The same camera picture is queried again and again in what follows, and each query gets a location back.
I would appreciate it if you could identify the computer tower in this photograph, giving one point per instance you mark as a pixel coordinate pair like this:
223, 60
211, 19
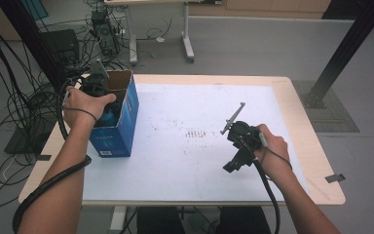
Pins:
104, 32

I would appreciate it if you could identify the black box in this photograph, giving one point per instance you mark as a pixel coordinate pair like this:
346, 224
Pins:
61, 45

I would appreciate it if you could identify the blue plastic bottle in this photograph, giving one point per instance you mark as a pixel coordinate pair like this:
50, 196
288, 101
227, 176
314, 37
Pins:
107, 119

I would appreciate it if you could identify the white paper sheet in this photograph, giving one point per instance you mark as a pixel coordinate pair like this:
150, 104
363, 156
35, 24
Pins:
175, 175

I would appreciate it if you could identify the person's right leg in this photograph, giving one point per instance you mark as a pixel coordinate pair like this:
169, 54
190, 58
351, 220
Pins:
243, 222

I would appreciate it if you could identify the person's right hand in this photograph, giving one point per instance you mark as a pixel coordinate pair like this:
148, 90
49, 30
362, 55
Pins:
274, 154

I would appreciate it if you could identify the white desk frame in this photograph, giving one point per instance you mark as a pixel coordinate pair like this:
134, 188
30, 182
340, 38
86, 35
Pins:
186, 35

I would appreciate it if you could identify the wooden cabinet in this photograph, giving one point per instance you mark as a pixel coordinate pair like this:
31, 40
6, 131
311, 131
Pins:
259, 8

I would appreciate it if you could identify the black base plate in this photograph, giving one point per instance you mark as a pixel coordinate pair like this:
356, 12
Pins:
26, 141

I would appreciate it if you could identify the white table leg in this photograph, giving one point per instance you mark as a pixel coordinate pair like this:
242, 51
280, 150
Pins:
118, 219

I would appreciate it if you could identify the person's left hand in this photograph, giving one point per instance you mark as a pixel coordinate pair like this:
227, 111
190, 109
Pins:
81, 107

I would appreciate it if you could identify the blue cardboard box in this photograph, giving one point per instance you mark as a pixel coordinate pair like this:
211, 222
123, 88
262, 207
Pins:
120, 139

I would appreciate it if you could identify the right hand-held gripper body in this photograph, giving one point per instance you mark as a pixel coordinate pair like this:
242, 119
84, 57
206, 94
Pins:
245, 135

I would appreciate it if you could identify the person's leg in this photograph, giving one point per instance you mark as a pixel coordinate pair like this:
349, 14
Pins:
159, 222
243, 222

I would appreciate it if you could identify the person's left leg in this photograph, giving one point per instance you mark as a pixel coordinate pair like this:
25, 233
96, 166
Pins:
159, 222

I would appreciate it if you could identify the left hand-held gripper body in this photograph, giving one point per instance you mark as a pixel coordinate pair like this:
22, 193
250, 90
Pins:
94, 83

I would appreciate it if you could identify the grey tape piece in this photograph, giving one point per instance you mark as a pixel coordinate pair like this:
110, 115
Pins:
44, 157
334, 178

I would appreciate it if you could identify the black metal post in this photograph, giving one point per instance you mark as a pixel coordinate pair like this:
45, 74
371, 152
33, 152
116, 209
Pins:
32, 42
344, 48

